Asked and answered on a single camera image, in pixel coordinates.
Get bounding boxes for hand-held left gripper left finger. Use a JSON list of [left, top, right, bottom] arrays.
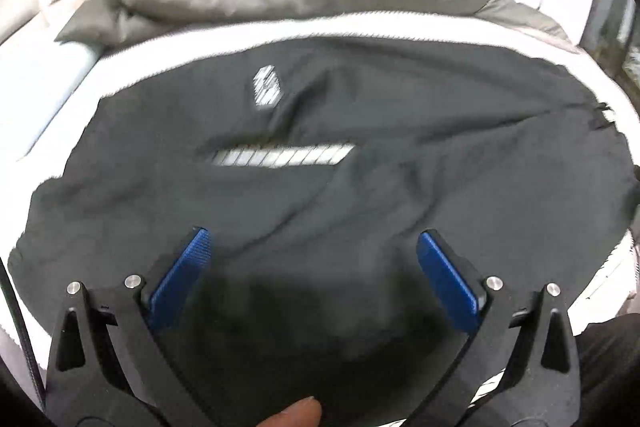
[[45, 227, 221, 427]]

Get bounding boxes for white textured mattress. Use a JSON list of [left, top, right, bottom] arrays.
[[0, 9, 640, 388]]

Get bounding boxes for black pants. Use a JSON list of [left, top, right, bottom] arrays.
[[7, 37, 640, 427]]

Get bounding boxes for person's left hand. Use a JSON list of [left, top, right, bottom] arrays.
[[260, 397, 323, 427]]

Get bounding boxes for light blue pillow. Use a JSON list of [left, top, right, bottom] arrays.
[[20, 42, 108, 158]]

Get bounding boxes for dark panel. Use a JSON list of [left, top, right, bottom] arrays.
[[582, 0, 640, 75]]

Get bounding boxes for person's dark clothing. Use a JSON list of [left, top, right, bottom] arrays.
[[570, 314, 640, 427]]

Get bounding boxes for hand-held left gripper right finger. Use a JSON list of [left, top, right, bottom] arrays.
[[410, 229, 583, 427]]

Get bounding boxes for black cable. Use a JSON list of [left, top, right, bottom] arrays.
[[0, 257, 46, 408]]

